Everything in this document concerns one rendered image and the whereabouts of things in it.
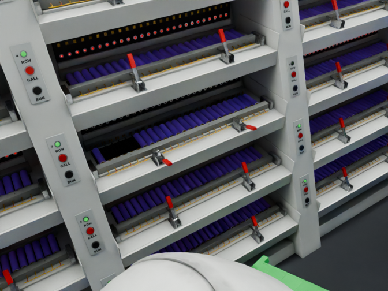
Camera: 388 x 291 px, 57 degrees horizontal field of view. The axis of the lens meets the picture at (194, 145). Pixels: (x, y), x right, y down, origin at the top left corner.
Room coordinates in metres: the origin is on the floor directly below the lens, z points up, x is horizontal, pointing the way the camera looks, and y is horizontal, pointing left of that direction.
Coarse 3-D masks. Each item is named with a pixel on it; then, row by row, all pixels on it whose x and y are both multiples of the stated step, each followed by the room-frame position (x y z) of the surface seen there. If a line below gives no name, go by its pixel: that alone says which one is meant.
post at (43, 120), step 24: (24, 0) 0.79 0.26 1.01; (0, 24) 0.76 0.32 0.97; (24, 24) 0.78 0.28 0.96; (0, 48) 0.76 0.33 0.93; (48, 72) 0.79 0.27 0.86; (24, 96) 0.76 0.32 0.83; (24, 120) 0.75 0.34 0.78; (48, 120) 0.77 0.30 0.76; (72, 144) 0.78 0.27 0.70; (48, 168) 0.76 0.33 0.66; (72, 192) 0.77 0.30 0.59; (96, 192) 0.79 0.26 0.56; (72, 216) 0.76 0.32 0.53; (96, 216) 0.78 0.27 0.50; (72, 240) 0.75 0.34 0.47; (96, 264) 0.77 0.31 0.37; (120, 264) 0.79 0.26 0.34; (96, 288) 0.76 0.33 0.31
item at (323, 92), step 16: (384, 32) 1.47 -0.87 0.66; (336, 48) 1.37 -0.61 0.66; (352, 48) 1.39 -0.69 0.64; (368, 48) 1.40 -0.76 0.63; (384, 48) 1.38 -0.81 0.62; (304, 64) 1.30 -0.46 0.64; (320, 64) 1.31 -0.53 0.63; (336, 64) 1.18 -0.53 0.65; (352, 64) 1.27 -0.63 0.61; (368, 64) 1.29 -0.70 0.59; (384, 64) 1.30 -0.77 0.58; (320, 80) 1.19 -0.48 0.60; (336, 80) 1.18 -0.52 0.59; (352, 80) 1.21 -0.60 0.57; (368, 80) 1.20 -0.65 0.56; (384, 80) 1.25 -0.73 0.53; (320, 96) 1.13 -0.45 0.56; (336, 96) 1.14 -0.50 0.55; (352, 96) 1.18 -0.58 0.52
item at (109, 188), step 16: (256, 96) 1.15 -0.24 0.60; (272, 96) 1.08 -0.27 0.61; (160, 112) 1.06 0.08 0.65; (272, 112) 1.06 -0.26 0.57; (112, 128) 0.99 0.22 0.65; (224, 128) 1.00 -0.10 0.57; (272, 128) 1.03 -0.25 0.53; (192, 144) 0.94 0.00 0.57; (208, 144) 0.94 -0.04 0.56; (224, 144) 0.95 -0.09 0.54; (240, 144) 0.98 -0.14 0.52; (176, 160) 0.89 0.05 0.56; (192, 160) 0.91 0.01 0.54; (96, 176) 0.84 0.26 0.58; (112, 176) 0.85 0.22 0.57; (128, 176) 0.84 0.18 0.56; (144, 176) 0.84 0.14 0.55; (160, 176) 0.87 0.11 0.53; (112, 192) 0.81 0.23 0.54; (128, 192) 0.83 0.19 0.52
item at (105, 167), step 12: (252, 108) 1.05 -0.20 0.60; (264, 108) 1.07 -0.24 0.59; (216, 120) 1.01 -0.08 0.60; (228, 120) 1.01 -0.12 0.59; (192, 132) 0.96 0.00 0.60; (204, 132) 0.98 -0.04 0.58; (216, 132) 0.97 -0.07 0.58; (156, 144) 0.92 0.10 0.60; (168, 144) 0.93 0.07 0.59; (120, 156) 0.88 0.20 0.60; (132, 156) 0.88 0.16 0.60; (144, 156) 0.89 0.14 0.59; (96, 168) 0.85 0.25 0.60; (108, 168) 0.85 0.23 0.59
